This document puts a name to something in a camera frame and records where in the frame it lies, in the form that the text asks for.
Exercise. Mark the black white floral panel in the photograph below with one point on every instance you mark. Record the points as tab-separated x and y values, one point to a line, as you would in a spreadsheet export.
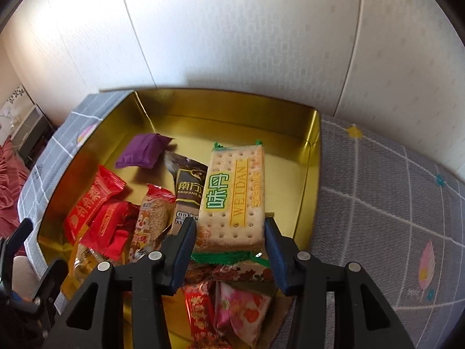
12	105

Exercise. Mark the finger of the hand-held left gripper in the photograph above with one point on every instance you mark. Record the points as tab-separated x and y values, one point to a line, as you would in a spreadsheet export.
16	240
51	291

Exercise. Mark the red gold snack packet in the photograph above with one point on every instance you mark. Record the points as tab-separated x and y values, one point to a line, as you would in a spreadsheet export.
198	309

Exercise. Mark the pink flowered snack packet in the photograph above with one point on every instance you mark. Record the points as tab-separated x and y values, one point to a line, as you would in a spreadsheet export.
243	309

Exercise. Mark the purple snack packet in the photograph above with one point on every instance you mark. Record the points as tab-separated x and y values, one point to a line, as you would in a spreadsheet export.
140	151

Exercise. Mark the dark cabinet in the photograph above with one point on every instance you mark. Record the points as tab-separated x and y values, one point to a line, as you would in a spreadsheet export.
34	134

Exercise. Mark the brown white flowered packet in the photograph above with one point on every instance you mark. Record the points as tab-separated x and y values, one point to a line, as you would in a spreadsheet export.
247	272

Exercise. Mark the silver brown foil packet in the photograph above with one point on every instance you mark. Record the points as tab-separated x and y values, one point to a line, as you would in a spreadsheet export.
199	272

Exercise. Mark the brown sesame paste packet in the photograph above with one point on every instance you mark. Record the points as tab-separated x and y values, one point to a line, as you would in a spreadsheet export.
187	189

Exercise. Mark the black gold tin box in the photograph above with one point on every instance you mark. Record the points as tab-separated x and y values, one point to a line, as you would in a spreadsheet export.
236	123

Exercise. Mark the green-ended cracker packet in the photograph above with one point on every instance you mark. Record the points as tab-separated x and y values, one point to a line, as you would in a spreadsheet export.
232	196

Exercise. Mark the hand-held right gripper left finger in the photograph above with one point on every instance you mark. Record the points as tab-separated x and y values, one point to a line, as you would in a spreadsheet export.
181	258

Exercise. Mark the long red-ended sesame bar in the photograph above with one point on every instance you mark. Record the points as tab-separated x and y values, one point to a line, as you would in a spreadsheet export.
152	214

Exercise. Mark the red pillow snack packet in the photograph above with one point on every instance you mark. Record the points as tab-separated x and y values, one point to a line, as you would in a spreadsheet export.
109	229

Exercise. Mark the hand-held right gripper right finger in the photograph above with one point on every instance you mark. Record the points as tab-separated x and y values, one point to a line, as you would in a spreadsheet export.
278	261

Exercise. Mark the red square snack packet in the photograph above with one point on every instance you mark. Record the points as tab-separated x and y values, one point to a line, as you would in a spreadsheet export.
90	196

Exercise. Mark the red cloth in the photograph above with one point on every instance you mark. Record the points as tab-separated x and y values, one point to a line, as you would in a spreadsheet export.
11	189

